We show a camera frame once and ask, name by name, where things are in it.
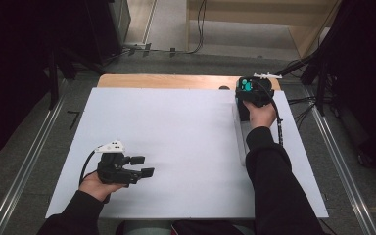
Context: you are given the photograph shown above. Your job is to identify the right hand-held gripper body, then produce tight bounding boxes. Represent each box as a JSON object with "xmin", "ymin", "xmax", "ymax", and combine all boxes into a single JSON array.
[{"xmin": 234, "ymin": 71, "xmax": 283, "ymax": 109}]

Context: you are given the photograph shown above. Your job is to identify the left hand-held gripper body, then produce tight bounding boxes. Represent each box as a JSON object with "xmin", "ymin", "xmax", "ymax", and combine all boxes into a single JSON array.
[{"xmin": 95, "ymin": 140, "xmax": 143, "ymax": 188}]

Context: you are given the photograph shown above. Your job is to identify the clear plastic tray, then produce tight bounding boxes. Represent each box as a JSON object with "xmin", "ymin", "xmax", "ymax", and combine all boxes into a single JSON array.
[{"xmin": 231, "ymin": 97, "xmax": 253, "ymax": 167}]

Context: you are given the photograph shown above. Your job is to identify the person's right hand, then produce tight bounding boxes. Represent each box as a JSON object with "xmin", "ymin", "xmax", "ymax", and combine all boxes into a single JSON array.
[{"xmin": 243, "ymin": 99, "xmax": 278, "ymax": 130}]

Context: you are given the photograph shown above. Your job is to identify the person's left hand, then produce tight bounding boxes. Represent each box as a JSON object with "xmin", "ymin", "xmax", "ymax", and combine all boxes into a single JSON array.
[{"xmin": 78, "ymin": 170, "xmax": 128, "ymax": 203}]

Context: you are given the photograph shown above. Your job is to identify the black tripod legs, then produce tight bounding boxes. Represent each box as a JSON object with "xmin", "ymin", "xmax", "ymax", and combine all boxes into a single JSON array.
[{"xmin": 272, "ymin": 48, "xmax": 327, "ymax": 116}]

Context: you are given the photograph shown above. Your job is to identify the wooden shelf unit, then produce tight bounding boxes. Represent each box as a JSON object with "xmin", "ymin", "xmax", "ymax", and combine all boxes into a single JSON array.
[{"xmin": 185, "ymin": 0, "xmax": 341, "ymax": 60}]

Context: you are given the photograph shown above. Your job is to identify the wooden table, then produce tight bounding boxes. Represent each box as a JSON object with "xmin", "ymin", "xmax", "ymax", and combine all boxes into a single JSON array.
[{"xmin": 96, "ymin": 73, "xmax": 282, "ymax": 92}]

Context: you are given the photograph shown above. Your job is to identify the dark cabinet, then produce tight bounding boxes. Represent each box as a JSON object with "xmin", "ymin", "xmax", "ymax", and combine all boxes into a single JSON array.
[{"xmin": 87, "ymin": 0, "xmax": 131, "ymax": 63}]

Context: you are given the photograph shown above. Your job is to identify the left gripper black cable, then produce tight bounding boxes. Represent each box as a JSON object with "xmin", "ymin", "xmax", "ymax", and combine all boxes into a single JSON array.
[{"xmin": 78, "ymin": 149, "xmax": 101, "ymax": 185}]

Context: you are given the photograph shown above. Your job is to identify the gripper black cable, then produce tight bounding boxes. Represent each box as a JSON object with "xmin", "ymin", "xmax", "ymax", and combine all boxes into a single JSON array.
[
  {"xmin": 78, "ymin": 149, "xmax": 101, "ymax": 185},
  {"xmin": 254, "ymin": 79, "xmax": 285, "ymax": 147}
]

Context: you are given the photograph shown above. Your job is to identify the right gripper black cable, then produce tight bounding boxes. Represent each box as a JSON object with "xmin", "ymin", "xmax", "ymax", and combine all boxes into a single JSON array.
[{"xmin": 254, "ymin": 79, "xmax": 285, "ymax": 147}]

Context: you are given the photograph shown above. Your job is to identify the black floor cables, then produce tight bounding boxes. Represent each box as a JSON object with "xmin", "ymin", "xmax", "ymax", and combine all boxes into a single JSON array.
[{"xmin": 287, "ymin": 96, "xmax": 317, "ymax": 130}]

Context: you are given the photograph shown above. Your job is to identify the hanging black cables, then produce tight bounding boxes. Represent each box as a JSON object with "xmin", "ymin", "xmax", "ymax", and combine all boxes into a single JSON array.
[{"xmin": 189, "ymin": 0, "xmax": 209, "ymax": 55}]

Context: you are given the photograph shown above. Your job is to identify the aluminium floor rail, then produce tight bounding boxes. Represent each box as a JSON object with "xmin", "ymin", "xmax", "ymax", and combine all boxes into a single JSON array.
[
  {"xmin": 0, "ymin": 97, "xmax": 67, "ymax": 235},
  {"xmin": 309, "ymin": 104, "xmax": 376, "ymax": 235}
]

